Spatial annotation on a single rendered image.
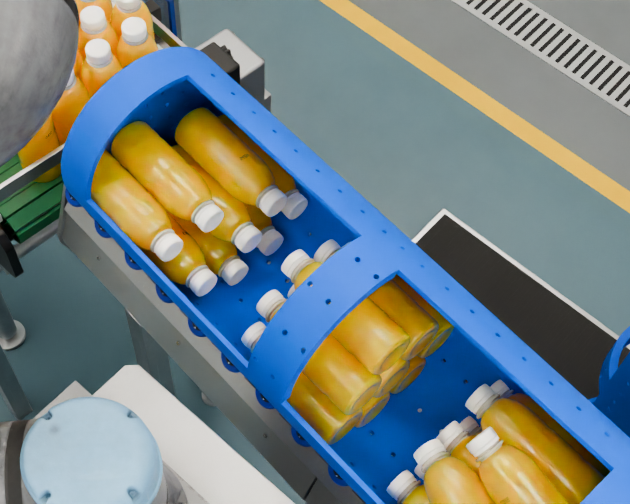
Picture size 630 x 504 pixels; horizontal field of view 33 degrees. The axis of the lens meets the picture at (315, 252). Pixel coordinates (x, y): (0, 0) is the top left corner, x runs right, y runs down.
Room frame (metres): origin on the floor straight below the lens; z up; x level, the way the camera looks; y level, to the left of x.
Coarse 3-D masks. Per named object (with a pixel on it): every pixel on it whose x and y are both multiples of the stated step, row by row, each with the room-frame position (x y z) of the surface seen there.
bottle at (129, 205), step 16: (112, 160) 0.84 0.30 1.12; (96, 176) 0.80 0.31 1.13; (112, 176) 0.81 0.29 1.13; (128, 176) 0.81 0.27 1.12; (96, 192) 0.78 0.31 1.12; (112, 192) 0.78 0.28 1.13; (128, 192) 0.78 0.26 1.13; (144, 192) 0.79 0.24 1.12; (112, 208) 0.76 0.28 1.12; (128, 208) 0.76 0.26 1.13; (144, 208) 0.76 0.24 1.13; (160, 208) 0.77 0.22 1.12; (128, 224) 0.74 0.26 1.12; (144, 224) 0.74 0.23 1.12; (160, 224) 0.74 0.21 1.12; (144, 240) 0.72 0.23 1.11
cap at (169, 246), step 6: (168, 234) 0.73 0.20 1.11; (174, 234) 0.73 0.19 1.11; (162, 240) 0.72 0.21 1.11; (168, 240) 0.72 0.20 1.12; (174, 240) 0.72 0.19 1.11; (180, 240) 0.73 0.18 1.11; (156, 246) 0.71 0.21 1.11; (162, 246) 0.71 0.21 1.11; (168, 246) 0.71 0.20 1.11; (174, 246) 0.72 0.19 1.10; (180, 246) 0.72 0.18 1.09; (156, 252) 0.71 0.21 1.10; (162, 252) 0.70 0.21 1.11; (168, 252) 0.71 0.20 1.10; (174, 252) 0.72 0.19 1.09; (162, 258) 0.70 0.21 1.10; (168, 258) 0.71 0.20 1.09
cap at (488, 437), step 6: (486, 432) 0.47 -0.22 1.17; (492, 432) 0.47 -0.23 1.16; (474, 438) 0.47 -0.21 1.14; (480, 438) 0.46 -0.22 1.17; (486, 438) 0.46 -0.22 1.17; (492, 438) 0.46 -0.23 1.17; (498, 438) 0.46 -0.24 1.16; (468, 444) 0.45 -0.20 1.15; (474, 444) 0.45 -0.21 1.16; (480, 444) 0.45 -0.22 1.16; (486, 444) 0.45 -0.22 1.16; (492, 444) 0.45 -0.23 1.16; (474, 450) 0.45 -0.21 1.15; (480, 450) 0.45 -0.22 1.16; (474, 456) 0.44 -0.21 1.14
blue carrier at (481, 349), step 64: (192, 64) 0.95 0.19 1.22; (256, 128) 0.84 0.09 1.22; (320, 192) 0.75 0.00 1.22; (256, 256) 0.80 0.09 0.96; (384, 256) 0.66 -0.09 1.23; (192, 320) 0.62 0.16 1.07; (256, 320) 0.69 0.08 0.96; (320, 320) 0.57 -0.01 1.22; (448, 320) 0.58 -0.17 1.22; (256, 384) 0.53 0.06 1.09; (448, 384) 0.60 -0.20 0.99; (512, 384) 0.59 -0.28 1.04; (320, 448) 0.45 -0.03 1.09; (384, 448) 0.51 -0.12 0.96
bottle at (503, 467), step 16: (496, 448) 0.45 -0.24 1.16; (512, 448) 0.45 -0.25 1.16; (480, 464) 0.44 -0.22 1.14; (496, 464) 0.43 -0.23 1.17; (512, 464) 0.43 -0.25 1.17; (528, 464) 0.43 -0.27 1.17; (496, 480) 0.41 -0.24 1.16; (512, 480) 0.41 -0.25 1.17; (528, 480) 0.41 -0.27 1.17; (544, 480) 0.42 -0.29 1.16; (496, 496) 0.40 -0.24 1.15; (512, 496) 0.39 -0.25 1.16; (528, 496) 0.39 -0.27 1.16; (544, 496) 0.40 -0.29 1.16; (560, 496) 0.40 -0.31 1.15
